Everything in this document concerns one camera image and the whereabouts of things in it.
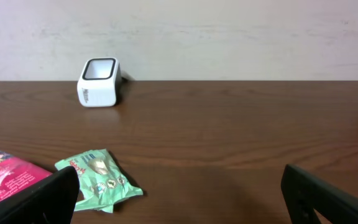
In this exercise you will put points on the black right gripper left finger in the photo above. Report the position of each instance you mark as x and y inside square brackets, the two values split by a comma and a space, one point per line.
[51, 200]

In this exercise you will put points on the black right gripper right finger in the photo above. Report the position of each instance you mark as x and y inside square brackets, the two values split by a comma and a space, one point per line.
[306, 195]

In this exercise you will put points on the pink purple snack bag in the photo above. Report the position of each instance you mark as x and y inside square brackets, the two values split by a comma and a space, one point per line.
[17, 174]

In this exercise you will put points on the green wet wipes packet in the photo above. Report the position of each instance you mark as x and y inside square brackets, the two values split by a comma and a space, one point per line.
[101, 181]

